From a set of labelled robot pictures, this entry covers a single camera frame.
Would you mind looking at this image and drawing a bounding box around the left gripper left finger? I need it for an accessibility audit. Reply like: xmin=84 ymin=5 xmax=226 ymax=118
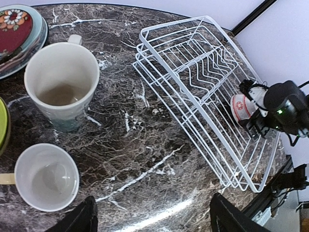
xmin=46 ymin=196 xmax=98 ymax=232

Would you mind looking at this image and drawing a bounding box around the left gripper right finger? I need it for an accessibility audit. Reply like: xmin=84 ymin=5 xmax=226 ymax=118
xmin=210 ymin=193 xmax=269 ymax=232

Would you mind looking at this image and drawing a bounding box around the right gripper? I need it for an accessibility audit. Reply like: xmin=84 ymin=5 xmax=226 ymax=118
xmin=245 ymin=111 xmax=278 ymax=139

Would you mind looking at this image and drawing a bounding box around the yellow mug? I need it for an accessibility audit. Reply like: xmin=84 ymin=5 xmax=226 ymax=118
xmin=0 ymin=143 xmax=80 ymax=212

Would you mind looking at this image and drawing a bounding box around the lime green bowl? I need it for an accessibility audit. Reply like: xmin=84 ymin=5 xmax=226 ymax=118
xmin=0 ymin=98 xmax=11 ymax=155

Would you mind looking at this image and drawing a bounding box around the teal patterned mug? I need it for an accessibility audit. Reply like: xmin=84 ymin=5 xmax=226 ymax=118
xmin=24 ymin=34 xmax=100 ymax=132

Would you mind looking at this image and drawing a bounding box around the dark red floral bowl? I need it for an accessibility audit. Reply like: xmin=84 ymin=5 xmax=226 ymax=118
xmin=0 ymin=9 xmax=33 ymax=58

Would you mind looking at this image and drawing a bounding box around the light teal plate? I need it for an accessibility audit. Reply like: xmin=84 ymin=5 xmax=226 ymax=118
xmin=0 ymin=4 xmax=42 ymax=66

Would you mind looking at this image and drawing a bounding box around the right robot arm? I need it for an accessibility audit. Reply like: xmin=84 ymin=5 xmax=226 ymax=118
xmin=239 ymin=80 xmax=309 ymax=147

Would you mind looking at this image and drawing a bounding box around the pink and white cup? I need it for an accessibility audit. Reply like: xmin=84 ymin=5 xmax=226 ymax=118
xmin=230 ymin=94 xmax=258 ymax=123

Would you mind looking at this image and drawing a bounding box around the black front rail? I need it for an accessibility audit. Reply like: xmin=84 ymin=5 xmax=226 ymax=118
xmin=242 ymin=155 xmax=293 ymax=219

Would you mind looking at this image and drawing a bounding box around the white slotted cable duct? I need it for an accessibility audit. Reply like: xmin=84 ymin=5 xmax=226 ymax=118
xmin=252 ymin=207 xmax=272 ymax=227

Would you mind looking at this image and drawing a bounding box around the white wire dish rack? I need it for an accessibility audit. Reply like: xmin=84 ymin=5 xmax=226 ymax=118
xmin=133 ymin=16 xmax=279 ymax=193

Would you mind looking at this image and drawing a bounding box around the right black frame post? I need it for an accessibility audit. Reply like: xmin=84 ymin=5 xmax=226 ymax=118
xmin=231 ymin=0 xmax=277 ymax=36

